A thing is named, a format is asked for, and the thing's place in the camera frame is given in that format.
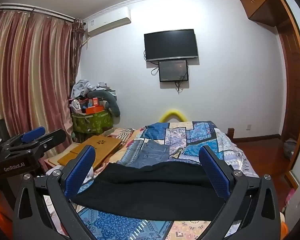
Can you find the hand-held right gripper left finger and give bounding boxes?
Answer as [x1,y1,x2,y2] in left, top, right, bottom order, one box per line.
[13,145,98,240]

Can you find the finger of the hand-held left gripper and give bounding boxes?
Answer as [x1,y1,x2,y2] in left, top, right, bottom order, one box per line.
[1,127,46,153]
[9,129,67,159]

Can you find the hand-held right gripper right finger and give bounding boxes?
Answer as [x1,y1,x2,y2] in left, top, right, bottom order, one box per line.
[199,145,283,240]

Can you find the black pants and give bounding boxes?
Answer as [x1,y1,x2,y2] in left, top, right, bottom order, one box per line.
[70,161,230,222]

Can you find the wooden lap desk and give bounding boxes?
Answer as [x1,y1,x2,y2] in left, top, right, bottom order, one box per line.
[57,135,122,169]

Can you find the green patterned storage bag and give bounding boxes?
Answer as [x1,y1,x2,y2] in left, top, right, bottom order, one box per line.
[72,109,114,140]

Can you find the blue patchwork blanket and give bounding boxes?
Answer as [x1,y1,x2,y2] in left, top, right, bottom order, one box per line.
[44,120,259,240]

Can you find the orange box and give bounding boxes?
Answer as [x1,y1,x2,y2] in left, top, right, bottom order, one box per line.
[85,105,104,114]

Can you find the pile of grey clothes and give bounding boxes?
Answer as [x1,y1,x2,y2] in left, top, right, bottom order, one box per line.
[71,79,115,98]

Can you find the striped pink curtain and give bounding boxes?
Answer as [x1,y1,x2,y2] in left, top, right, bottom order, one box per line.
[0,7,84,160]

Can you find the blue jeans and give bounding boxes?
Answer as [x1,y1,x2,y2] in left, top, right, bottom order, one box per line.
[134,140,170,168]

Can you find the yellow foam tube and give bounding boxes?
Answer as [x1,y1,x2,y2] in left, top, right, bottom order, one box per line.
[159,109,188,123]

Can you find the pink item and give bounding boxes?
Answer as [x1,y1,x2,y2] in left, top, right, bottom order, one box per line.
[285,187,297,210]

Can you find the grey cloth on floor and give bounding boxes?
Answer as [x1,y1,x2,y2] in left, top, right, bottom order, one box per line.
[283,138,297,159]

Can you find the white air conditioner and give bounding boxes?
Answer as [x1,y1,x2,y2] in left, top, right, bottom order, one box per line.
[84,7,131,37]

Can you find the brown wooden door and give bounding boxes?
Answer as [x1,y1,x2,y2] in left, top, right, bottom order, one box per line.
[277,17,300,142]

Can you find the wooden overhead cabinet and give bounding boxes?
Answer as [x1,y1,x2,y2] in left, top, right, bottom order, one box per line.
[240,0,287,27]

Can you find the small black wall monitor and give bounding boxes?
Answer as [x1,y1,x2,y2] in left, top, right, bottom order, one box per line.
[158,60,189,82]

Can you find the white curtain rail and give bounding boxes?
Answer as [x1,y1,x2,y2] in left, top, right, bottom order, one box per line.
[0,2,84,24]

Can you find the black wall television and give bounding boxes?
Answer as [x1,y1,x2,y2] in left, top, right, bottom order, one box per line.
[144,29,199,62]

